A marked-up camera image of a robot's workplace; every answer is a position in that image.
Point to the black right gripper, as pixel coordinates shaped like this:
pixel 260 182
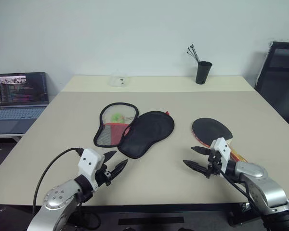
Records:
pixel 214 164

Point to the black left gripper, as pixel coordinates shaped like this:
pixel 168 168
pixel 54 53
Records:
pixel 103 175

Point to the black rubber table tennis paddle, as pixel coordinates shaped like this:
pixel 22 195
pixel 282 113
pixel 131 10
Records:
pixel 209 130

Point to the black red paddle case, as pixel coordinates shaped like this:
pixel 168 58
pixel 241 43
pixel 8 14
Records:
pixel 147 130

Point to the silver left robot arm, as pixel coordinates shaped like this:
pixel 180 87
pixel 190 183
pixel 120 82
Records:
pixel 57 195

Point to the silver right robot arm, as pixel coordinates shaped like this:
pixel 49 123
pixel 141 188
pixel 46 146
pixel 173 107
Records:
pixel 255 173

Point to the green round object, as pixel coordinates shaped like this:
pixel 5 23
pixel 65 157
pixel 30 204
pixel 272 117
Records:
pixel 115 117

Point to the clear plastic container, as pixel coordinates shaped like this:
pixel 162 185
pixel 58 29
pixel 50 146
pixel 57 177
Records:
pixel 120 81

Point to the black plastic cup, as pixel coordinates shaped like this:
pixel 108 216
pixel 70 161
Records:
pixel 203 72

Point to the open grey laptop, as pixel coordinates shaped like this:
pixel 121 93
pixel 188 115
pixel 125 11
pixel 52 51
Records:
pixel 19 113

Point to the black mesh office chair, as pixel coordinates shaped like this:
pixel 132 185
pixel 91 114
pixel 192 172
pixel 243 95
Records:
pixel 279 79

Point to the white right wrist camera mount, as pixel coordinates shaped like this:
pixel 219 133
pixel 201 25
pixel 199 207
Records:
pixel 221 146

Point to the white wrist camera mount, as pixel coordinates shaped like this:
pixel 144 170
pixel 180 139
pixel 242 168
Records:
pixel 89 161
pixel 221 146

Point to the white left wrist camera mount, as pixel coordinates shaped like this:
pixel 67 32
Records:
pixel 89 161

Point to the black table frame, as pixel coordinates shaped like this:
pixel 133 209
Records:
pixel 159 208

